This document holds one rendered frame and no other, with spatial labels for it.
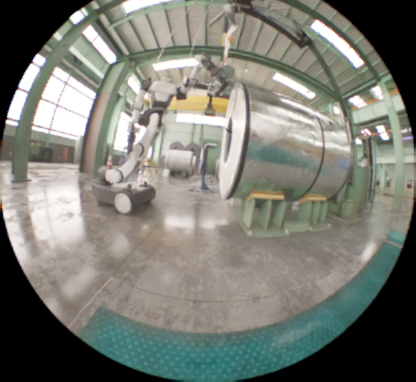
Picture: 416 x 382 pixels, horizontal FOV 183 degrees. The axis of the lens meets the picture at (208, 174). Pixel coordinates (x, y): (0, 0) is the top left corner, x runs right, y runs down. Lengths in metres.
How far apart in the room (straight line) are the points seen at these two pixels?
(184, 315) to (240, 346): 0.19
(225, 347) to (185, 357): 0.10
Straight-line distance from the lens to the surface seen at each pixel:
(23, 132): 2.87
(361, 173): 2.90
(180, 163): 6.14
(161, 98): 1.37
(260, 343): 0.47
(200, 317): 0.48
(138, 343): 0.45
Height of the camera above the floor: 0.43
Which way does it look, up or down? 1 degrees down
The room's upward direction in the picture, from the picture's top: 6 degrees clockwise
